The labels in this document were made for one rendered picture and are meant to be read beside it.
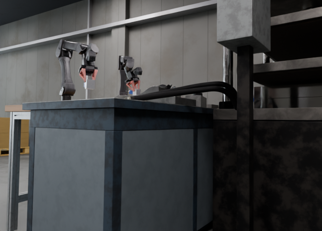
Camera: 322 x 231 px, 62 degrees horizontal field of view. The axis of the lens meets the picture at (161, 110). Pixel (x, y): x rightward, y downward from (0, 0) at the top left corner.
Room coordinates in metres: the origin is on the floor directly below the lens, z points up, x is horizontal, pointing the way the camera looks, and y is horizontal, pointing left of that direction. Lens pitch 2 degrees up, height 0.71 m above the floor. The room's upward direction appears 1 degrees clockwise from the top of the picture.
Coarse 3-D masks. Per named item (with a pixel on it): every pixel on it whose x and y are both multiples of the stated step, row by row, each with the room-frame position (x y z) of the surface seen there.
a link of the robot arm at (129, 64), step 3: (123, 60) 2.03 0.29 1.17; (129, 60) 1.96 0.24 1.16; (123, 63) 2.03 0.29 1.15; (126, 63) 1.95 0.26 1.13; (129, 63) 1.95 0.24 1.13; (132, 63) 1.96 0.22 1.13; (126, 66) 1.95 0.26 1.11; (129, 66) 1.95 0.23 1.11; (132, 66) 1.95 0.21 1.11; (126, 69) 1.99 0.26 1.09; (129, 69) 1.98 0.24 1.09
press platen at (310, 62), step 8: (256, 64) 1.49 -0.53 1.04; (264, 64) 1.46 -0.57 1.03; (272, 64) 1.44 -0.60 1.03; (280, 64) 1.41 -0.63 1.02; (288, 64) 1.39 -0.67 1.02; (296, 64) 1.37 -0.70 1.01; (304, 64) 1.35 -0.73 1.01; (312, 64) 1.33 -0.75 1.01; (320, 64) 1.31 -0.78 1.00; (256, 72) 1.49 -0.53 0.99; (264, 72) 1.48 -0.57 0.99
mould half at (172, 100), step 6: (150, 90) 1.71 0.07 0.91; (156, 90) 1.68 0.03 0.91; (162, 90) 1.71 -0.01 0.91; (120, 96) 1.87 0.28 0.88; (126, 96) 1.83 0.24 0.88; (180, 96) 1.87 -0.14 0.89; (162, 102) 1.65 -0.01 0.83; (168, 102) 1.63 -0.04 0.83; (174, 102) 1.60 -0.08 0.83; (180, 102) 1.65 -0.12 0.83; (186, 102) 1.71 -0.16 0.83; (192, 102) 1.77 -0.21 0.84
